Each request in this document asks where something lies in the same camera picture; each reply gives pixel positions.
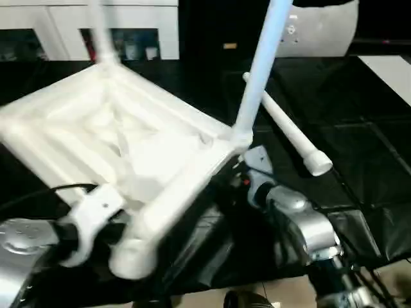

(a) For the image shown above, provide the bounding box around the white plastic table leg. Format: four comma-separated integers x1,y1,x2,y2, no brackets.
243,72,334,177
228,0,293,146
89,0,121,67

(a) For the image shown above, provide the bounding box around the white plastic table top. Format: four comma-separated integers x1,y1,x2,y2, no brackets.
0,60,255,280

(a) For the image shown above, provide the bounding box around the black right robot foot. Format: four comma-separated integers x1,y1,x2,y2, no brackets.
223,290,271,308

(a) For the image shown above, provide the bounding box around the black work mat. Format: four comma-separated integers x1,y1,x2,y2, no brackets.
0,55,411,295

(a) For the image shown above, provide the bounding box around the black box with gold label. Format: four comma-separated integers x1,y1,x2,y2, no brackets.
178,0,274,62

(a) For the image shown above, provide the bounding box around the red box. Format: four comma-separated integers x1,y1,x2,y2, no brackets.
82,30,98,61

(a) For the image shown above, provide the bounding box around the black device with red light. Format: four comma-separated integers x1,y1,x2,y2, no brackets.
349,38,411,56

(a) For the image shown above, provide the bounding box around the white cabinet with glass doors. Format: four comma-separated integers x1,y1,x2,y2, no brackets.
0,0,180,62

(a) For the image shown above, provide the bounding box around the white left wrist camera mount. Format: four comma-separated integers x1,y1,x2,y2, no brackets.
58,184,125,268

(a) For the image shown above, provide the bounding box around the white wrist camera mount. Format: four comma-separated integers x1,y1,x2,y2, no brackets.
243,145,274,207
58,184,125,268

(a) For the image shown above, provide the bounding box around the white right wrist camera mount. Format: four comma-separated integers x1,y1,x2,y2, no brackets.
243,145,274,207

